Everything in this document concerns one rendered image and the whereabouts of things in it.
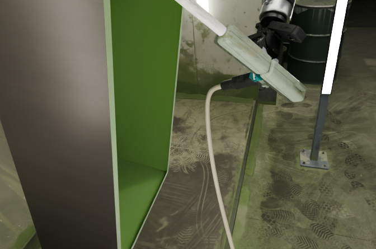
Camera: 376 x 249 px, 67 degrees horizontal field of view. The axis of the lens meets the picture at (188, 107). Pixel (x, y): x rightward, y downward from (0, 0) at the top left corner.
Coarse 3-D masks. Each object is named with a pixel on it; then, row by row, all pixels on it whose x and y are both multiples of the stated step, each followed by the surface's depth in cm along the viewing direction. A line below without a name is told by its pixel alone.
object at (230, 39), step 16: (176, 0) 58; (192, 0) 59; (208, 16) 61; (224, 32) 64; (240, 32) 65; (224, 48) 66; (240, 48) 65; (256, 48) 68; (256, 64) 68; (272, 64) 71; (240, 80) 81; (272, 80) 72; (288, 80) 74; (288, 96) 77
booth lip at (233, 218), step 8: (256, 104) 295; (248, 136) 251; (248, 144) 241; (240, 176) 211; (240, 184) 204; (240, 192) 200; (232, 216) 182; (232, 224) 177; (232, 232) 174; (224, 248) 164
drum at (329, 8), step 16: (304, 16) 294; (320, 16) 285; (320, 32) 293; (304, 48) 308; (320, 48) 301; (288, 64) 341; (304, 64) 316; (320, 64) 310; (304, 80) 325; (320, 80) 319
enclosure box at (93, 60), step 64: (0, 0) 60; (64, 0) 56; (128, 0) 116; (0, 64) 70; (64, 64) 65; (128, 64) 132; (64, 128) 76; (128, 128) 152; (64, 192) 92; (128, 192) 147
